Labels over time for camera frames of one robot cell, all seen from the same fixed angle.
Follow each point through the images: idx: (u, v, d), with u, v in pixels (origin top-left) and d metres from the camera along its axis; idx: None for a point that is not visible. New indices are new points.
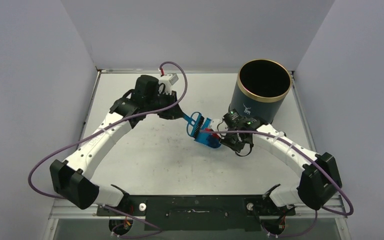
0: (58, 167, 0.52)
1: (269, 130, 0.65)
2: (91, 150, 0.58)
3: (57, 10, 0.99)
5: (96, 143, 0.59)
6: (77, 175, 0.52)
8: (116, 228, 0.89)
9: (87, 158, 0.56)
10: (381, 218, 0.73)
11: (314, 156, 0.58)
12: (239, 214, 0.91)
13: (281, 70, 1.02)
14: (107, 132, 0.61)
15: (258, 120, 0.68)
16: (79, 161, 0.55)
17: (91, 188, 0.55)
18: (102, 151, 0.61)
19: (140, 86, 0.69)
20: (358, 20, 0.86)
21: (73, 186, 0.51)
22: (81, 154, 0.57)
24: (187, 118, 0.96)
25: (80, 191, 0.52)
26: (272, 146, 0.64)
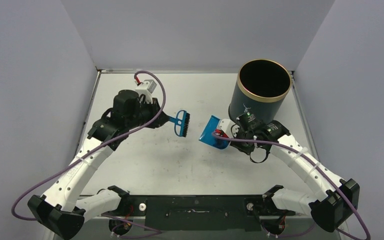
0: (34, 204, 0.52)
1: (292, 142, 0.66)
2: (69, 183, 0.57)
3: (56, 10, 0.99)
5: (74, 174, 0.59)
6: (56, 212, 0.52)
8: (116, 228, 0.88)
9: (65, 192, 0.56)
10: (382, 218, 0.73)
11: (339, 182, 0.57)
12: (239, 214, 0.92)
13: (281, 70, 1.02)
14: (84, 161, 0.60)
15: (279, 128, 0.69)
16: (57, 196, 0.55)
17: (75, 220, 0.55)
18: (82, 181, 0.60)
19: (117, 105, 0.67)
20: (359, 21, 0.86)
21: (52, 222, 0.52)
22: (59, 187, 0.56)
24: (173, 119, 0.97)
25: (61, 227, 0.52)
26: (293, 163, 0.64)
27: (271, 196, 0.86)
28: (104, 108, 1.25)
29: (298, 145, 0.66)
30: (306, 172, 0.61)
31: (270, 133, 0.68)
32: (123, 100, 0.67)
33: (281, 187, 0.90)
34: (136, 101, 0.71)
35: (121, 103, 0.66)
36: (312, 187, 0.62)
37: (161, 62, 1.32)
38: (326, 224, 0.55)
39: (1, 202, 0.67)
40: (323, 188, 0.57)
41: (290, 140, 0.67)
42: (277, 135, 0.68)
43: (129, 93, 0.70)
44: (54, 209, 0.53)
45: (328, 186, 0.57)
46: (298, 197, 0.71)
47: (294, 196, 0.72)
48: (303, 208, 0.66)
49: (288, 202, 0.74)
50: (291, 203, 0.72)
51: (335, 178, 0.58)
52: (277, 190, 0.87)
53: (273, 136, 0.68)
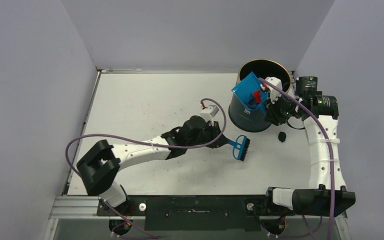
0: (102, 146, 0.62)
1: (329, 127, 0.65)
2: (134, 151, 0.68)
3: (56, 10, 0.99)
5: (140, 149, 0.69)
6: (112, 163, 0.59)
8: (115, 228, 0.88)
9: (127, 155, 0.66)
10: (381, 218, 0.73)
11: (339, 186, 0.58)
12: (239, 214, 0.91)
13: (281, 70, 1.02)
14: (153, 147, 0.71)
15: (331, 106, 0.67)
16: (122, 153, 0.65)
17: (107, 183, 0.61)
18: (140, 158, 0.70)
19: (186, 129, 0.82)
20: (358, 21, 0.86)
21: (104, 168, 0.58)
22: (126, 149, 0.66)
24: (233, 142, 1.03)
25: (99, 179, 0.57)
26: (313, 146, 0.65)
27: (273, 189, 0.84)
28: (104, 108, 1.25)
29: (334, 133, 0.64)
30: (319, 159, 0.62)
31: (318, 104, 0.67)
32: (192, 127, 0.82)
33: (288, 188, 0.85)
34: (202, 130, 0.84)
35: (189, 128, 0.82)
36: (312, 175, 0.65)
37: (161, 62, 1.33)
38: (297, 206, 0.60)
39: (0, 202, 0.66)
40: (320, 180, 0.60)
41: (330, 124, 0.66)
42: (324, 110, 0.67)
43: (198, 121, 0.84)
44: (113, 160, 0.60)
45: (325, 182, 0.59)
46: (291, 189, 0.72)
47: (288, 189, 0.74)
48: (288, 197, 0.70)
49: (282, 195, 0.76)
50: (285, 198, 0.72)
51: (338, 180, 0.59)
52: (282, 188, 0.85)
53: (317, 109, 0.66)
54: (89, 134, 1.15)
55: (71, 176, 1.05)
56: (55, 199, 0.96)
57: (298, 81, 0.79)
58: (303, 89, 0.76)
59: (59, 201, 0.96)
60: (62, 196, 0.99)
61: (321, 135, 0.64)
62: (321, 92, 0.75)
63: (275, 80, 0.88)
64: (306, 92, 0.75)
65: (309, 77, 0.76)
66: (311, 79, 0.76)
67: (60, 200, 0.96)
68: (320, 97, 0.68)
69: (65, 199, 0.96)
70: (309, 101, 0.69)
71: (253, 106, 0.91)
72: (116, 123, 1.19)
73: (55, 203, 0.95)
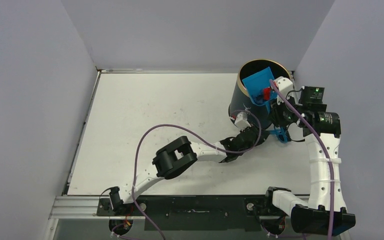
0: (183, 140, 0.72)
1: (331, 145, 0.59)
2: (204, 149, 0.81)
3: (57, 10, 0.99)
5: (208, 149, 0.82)
6: (191, 156, 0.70)
8: (116, 228, 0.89)
9: (199, 152, 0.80)
10: (380, 218, 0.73)
11: (339, 207, 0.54)
12: (239, 214, 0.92)
13: (281, 71, 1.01)
14: (217, 150, 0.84)
15: (333, 124, 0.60)
16: (196, 149, 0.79)
17: (180, 172, 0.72)
18: (205, 157, 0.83)
19: (238, 140, 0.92)
20: (358, 22, 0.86)
21: (186, 159, 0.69)
22: (198, 147, 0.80)
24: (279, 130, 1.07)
25: (180, 167, 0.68)
26: (313, 165, 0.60)
27: (274, 190, 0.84)
28: (103, 108, 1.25)
29: (335, 152, 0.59)
30: (318, 179, 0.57)
31: (319, 122, 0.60)
32: (243, 139, 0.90)
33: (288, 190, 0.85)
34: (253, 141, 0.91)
35: (241, 140, 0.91)
36: (310, 193, 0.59)
37: (161, 62, 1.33)
38: (296, 224, 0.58)
39: None
40: (320, 200, 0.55)
41: (332, 142, 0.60)
42: (325, 128, 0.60)
43: (249, 133, 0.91)
44: (192, 153, 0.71)
45: (325, 203, 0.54)
46: (293, 197, 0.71)
47: (290, 196, 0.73)
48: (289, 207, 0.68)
49: (282, 201, 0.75)
50: (285, 202, 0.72)
51: (338, 201, 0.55)
52: (282, 189, 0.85)
53: (319, 127, 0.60)
54: (88, 134, 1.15)
55: (71, 176, 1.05)
56: (55, 199, 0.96)
57: (303, 89, 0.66)
58: (307, 101, 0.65)
59: (59, 201, 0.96)
60: (61, 196, 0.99)
61: (322, 154, 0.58)
62: (326, 105, 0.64)
63: (288, 80, 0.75)
64: (310, 105, 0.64)
65: (316, 88, 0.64)
66: (318, 90, 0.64)
67: (59, 200, 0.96)
68: (322, 113, 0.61)
69: (65, 199, 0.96)
70: (310, 117, 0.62)
71: (258, 102, 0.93)
72: (115, 122, 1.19)
73: (55, 203, 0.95)
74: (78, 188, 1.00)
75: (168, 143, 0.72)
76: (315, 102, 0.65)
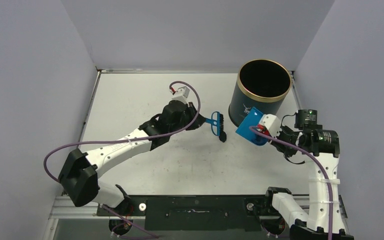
0: (73, 157, 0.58)
1: (329, 166, 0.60)
2: (110, 152, 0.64)
3: (56, 9, 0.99)
5: (117, 148, 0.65)
6: (89, 171, 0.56)
8: (116, 228, 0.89)
9: (104, 159, 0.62)
10: (380, 218, 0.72)
11: (337, 229, 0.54)
12: (239, 214, 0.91)
13: (280, 69, 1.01)
14: (131, 142, 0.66)
15: (332, 143, 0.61)
16: (97, 158, 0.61)
17: (93, 190, 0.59)
18: (121, 157, 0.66)
19: (165, 114, 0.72)
20: (358, 21, 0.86)
21: (82, 180, 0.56)
22: (101, 152, 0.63)
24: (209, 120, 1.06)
25: (79, 192, 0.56)
26: (312, 184, 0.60)
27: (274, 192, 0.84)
28: (103, 108, 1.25)
29: (334, 173, 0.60)
30: (317, 199, 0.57)
31: (319, 140, 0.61)
32: (172, 111, 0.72)
33: (290, 191, 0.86)
34: (182, 114, 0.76)
35: (169, 113, 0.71)
36: (309, 213, 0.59)
37: (161, 62, 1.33)
38: None
39: None
40: (318, 221, 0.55)
41: (331, 162, 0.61)
42: (324, 147, 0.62)
43: (178, 104, 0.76)
44: (90, 167, 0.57)
45: (324, 224, 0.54)
46: (294, 208, 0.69)
47: (292, 206, 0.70)
48: (290, 219, 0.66)
49: (283, 207, 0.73)
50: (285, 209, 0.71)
51: (337, 223, 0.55)
52: (283, 191, 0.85)
53: (318, 147, 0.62)
54: (88, 135, 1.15)
55: None
56: (55, 199, 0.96)
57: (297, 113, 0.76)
58: (303, 122, 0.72)
59: (59, 201, 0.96)
60: (61, 196, 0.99)
61: (321, 174, 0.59)
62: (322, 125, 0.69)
63: (272, 116, 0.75)
64: (307, 125, 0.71)
65: (309, 110, 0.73)
66: (311, 112, 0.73)
67: (60, 200, 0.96)
68: (321, 131, 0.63)
69: (66, 199, 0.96)
70: (309, 135, 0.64)
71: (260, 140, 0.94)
72: (115, 123, 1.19)
73: (55, 203, 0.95)
74: None
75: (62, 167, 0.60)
76: (311, 123, 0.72)
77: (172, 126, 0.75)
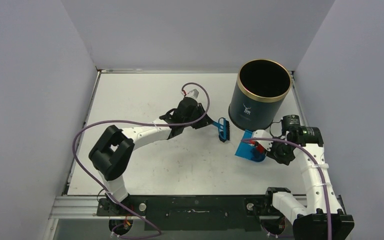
0: (112, 131, 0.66)
1: (317, 153, 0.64)
2: (141, 132, 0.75)
3: (56, 9, 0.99)
5: (146, 129, 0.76)
6: (127, 142, 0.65)
8: (116, 228, 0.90)
9: (137, 135, 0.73)
10: (381, 218, 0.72)
11: (336, 210, 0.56)
12: (239, 214, 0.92)
13: (279, 70, 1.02)
14: (157, 127, 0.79)
15: (315, 135, 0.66)
16: (131, 133, 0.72)
17: (126, 162, 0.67)
18: (147, 138, 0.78)
19: (181, 107, 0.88)
20: (358, 21, 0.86)
21: (122, 150, 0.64)
22: (134, 130, 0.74)
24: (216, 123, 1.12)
25: (117, 161, 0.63)
26: (305, 173, 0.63)
27: (274, 192, 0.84)
28: (103, 108, 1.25)
29: (322, 159, 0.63)
30: (312, 184, 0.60)
31: (303, 134, 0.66)
32: (187, 105, 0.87)
33: (289, 190, 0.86)
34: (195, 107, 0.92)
35: (184, 106, 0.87)
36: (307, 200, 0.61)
37: (161, 62, 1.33)
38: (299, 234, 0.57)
39: None
40: (317, 204, 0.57)
41: (317, 150, 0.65)
42: (309, 140, 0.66)
43: (192, 100, 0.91)
44: (127, 140, 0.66)
45: (322, 206, 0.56)
46: (294, 205, 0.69)
47: (292, 203, 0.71)
48: (292, 215, 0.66)
49: (284, 205, 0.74)
50: (285, 207, 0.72)
51: (334, 204, 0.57)
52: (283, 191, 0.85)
53: (304, 139, 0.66)
54: (89, 135, 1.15)
55: (71, 176, 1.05)
56: (55, 199, 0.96)
57: (282, 119, 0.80)
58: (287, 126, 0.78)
59: (59, 201, 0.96)
60: (61, 196, 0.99)
61: (311, 161, 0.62)
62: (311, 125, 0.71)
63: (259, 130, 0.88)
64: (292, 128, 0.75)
65: (291, 115, 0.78)
66: (294, 117, 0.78)
67: (59, 200, 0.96)
68: (305, 127, 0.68)
69: (65, 199, 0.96)
70: (295, 132, 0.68)
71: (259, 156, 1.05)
72: None
73: (55, 203, 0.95)
74: (78, 188, 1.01)
75: (97, 142, 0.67)
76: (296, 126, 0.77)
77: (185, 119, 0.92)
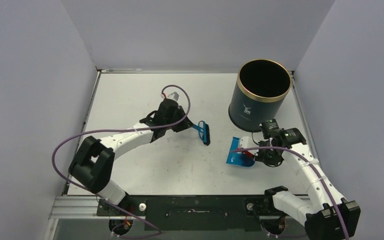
0: (90, 142, 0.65)
1: (305, 152, 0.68)
2: (121, 139, 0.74)
3: (56, 9, 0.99)
5: (126, 136, 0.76)
6: (106, 152, 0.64)
8: (116, 228, 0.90)
9: (117, 143, 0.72)
10: (381, 217, 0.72)
11: (339, 199, 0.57)
12: (239, 214, 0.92)
13: (279, 70, 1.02)
14: (137, 131, 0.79)
15: (297, 136, 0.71)
16: (111, 142, 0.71)
17: (109, 172, 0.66)
18: (129, 144, 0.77)
19: (162, 109, 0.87)
20: (358, 21, 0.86)
21: (101, 160, 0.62)
22: (113, 138, 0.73)
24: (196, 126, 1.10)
25: (98, 173, 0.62)
26: (300, 173, 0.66)
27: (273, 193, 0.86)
28: (103, 108, 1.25)
29: (310, 156, 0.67)
30: (310, 182, 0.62)
31: (286, 137, 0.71)
32: (168, 106, 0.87)
33: (286, 187, 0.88)
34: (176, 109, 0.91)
35: (165, 108, 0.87)
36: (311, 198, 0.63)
37: (161, 62, 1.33)
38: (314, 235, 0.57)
39: (0, 202, 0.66)
40: (321, 200, 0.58)
41: (304, 149, 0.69)
42: (293, 141, 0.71)
43: (172, 101, 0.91)
44: (106, 149, 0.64)
45: (326, 200, 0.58)
46: (298, 204, 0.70)
47: (294, 202, 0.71)
48: (300, 215, 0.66)
49: (287, 206, 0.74)
50: (289, 207, 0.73)
51: (336, 194, 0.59)
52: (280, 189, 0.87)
53: (289, 141, 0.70)
54: (88, 135, 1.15)
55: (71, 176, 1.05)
56: (55, 199, 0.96)
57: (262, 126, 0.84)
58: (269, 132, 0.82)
59: (59, 201, 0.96)
60: (61, 196, 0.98)
61: (301, 161, 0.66)
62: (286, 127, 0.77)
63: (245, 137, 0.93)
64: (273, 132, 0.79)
65: (269, 120, 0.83)
66: (272, 121, 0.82)
67: (59, 200, 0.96)
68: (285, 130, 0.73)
69: (65, 199, 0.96)
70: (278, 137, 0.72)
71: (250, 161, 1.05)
72: (115, 123, 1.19)
73: (55, 203, 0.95)
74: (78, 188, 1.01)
75: (76, 154, 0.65)
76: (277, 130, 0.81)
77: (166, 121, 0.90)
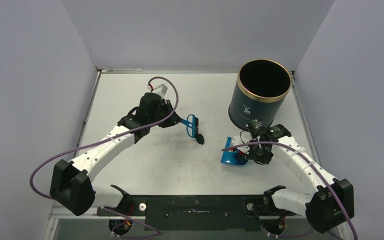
0: (62, 167, 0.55)
1: (292, 142, 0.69)
2: (96, 155, 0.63)
3: (56, 9, 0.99)
5: (102, 149, 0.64)
6: (80, 177, 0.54)
8: (116, 228, 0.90)
9: (92, 161, 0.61)
10: (381, 217, 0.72)
11: (332, 180, 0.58)
12: (239, 214, 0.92)
13: (279, 70, 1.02)
14: (114, 140, 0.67)
15: (281, 131, 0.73)
16: (84, 163, 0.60)
17: (89, 193, 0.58)
18: (107, 157, 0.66)
19: (144, 104, 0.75)
20: (358, 21, 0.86)
21: (76, 187, 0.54)
22: (87, 157, 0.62)
24: (185, 122, 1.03)
25: (77, 199, 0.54)
26: (291, 163, 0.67)
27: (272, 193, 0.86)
28: (103, 108, 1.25)
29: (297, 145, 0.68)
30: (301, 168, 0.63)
31: (271, 133, 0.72)
32: (150, 100, 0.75)
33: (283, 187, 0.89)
34: (159, 103, 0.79)
35: (147, 103, 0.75)
36: (306, 186, 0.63)
37: (161, 62, 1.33)
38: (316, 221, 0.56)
39: (0, 202, 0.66)
40: (314, 183, 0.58)
41: (289, 140, 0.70)
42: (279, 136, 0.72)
43: (154, 95, 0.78)
44: (80, 173, 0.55)
45: (319, 182, 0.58)
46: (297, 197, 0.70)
47: (294, 196, 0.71)
48: (300, 207, 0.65)
49: (287, 202, 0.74)
50: (289, 203, 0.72)
51: (327, 176, 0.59)
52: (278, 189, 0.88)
53: (276, 136, 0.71)
54: (88, 134, 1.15)
55: None
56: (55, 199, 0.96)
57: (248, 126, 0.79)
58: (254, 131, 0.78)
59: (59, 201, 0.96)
60: None
61: (290, 150, 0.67)
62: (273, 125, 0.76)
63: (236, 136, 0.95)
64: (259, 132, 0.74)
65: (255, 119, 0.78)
66: (257, 120, 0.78)
67: None
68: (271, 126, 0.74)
69: None
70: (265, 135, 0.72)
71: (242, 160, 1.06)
72: (115, 123, 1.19)
73: (55, 203, 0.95)
74: None
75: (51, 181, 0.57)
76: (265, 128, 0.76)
77: (150, 118, 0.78)
